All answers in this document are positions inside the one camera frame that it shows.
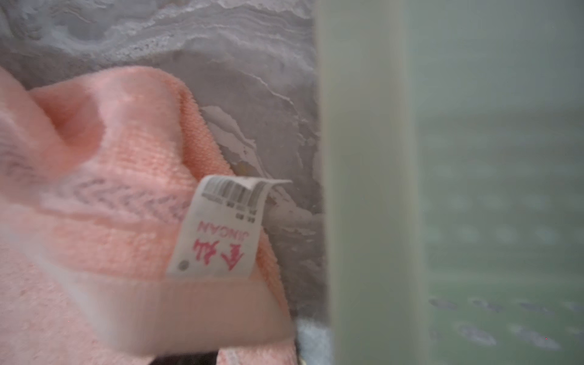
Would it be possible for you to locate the mint green plastic basket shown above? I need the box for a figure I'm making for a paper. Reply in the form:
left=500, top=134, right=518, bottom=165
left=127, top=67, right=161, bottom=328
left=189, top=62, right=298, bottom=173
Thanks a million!
left=316, top=1, right=583, bottom=364

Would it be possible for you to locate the pink towel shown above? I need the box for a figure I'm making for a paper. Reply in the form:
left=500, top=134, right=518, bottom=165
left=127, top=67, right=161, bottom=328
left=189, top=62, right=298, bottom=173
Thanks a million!
left=1, top=67, right=297, bottom=364

